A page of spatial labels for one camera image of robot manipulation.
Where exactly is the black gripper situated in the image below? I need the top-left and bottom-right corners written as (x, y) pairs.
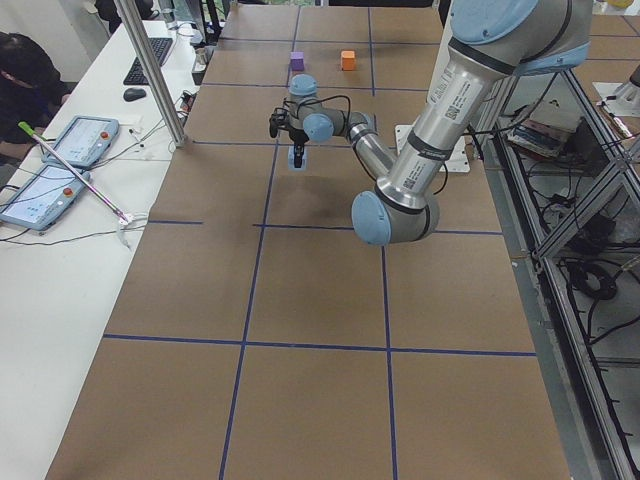
top-left (269, 107), bottom-right (309, 168)

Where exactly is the light blue foam block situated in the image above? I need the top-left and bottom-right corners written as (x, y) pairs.
top-left (287, 146), bottom-right (308, 171)

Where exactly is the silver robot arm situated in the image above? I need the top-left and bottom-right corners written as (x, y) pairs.
top-left (269, 1), bottom-right (592, 246)

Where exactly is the purple foam block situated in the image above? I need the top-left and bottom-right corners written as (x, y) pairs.
top-left (290, 51), bottom-right (305, 72)

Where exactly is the orange foam block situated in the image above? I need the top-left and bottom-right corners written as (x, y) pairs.
top-left (340, 50), bottom-right (356, 71)

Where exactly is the metal cup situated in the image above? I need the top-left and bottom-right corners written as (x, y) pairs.
top-left (193, 47), bottom-right (208, 72)

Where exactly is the black keyboard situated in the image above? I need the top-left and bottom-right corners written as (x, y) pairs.
top-left (122, 37), bottom-right (175, 86)

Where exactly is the black computer mouse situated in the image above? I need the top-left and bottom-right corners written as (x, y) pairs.
top-left (122, 87), bottom-right (147, 103)

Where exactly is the metal rod green tip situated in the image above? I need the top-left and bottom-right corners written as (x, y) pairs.
top-left (18, 121), bottom-right (134, 226)

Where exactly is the upper teach pendant tablet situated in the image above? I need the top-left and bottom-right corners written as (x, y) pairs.
top-left (52, 115), bottom-right (120, 170)

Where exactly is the teach pendant tablet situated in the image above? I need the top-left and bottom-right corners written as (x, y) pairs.
top-left (52, 115), bottom-right (120, 170)
top-left (1, 164), bottom-right (86, 231)

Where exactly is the stack of books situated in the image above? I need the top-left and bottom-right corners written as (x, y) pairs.
top-left (507, 100), bottom-right (581, 157)

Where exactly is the lower teach pendant tablet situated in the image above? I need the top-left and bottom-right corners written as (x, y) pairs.
top-left (1, 164), bottom-right (86, 231)

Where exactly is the person in black clothes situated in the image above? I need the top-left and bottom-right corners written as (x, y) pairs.
top-left (1, 32), bottom-right (71, 145)

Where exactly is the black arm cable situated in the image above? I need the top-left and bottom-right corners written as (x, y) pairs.
top-left (279, 94), bottom-right (354, 126)

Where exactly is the aluminium frame post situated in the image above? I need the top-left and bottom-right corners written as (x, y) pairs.
top-left (114, 0), bottom-right (186, 148)

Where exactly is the white camera mast base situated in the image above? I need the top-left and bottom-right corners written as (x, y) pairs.
top-left (394, 119), bottom-right (472, 174)

